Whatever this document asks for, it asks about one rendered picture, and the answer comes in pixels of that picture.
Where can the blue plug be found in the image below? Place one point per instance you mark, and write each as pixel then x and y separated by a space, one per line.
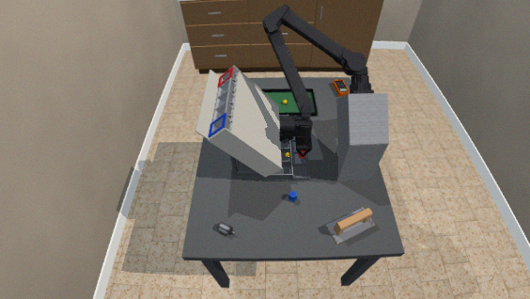
pixel 292 196

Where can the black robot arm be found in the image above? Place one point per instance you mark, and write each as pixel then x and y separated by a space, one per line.
pixel 354 65

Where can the blue square band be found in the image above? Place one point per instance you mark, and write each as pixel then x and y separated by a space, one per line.
pixel 223 124

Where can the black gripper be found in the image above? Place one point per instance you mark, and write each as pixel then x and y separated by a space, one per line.
pixel 307 145

